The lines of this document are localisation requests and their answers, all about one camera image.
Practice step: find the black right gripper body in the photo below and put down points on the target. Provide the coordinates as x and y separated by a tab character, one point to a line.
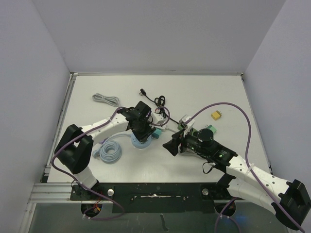
180	143

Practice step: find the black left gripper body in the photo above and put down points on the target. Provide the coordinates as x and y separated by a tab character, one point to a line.
143	128

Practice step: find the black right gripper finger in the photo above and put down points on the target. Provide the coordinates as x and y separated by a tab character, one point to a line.
172	147
178	136

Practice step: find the teal charger dark base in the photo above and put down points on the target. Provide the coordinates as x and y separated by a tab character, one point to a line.
157	133

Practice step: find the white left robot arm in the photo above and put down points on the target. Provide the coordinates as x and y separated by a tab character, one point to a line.
73	152

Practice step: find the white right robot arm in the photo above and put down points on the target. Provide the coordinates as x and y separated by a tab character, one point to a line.
289	201

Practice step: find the green power strip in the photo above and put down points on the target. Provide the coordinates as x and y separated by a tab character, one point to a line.
193	131

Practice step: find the white USB power strip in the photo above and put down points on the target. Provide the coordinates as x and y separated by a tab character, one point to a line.
168	127

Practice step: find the mint charger by green strip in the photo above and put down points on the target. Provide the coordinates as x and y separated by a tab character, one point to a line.
212	128

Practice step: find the round blue power socket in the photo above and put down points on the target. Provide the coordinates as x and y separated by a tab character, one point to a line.
138	144

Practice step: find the yellow charger far right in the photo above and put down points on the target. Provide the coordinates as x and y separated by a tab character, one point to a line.
216	115

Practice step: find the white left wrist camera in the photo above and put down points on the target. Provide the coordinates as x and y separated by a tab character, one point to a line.
158	118

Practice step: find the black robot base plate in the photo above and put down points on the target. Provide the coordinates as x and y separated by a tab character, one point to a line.
165	197

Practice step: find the aluminium frame rail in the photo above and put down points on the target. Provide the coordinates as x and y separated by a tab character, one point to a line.
44	193

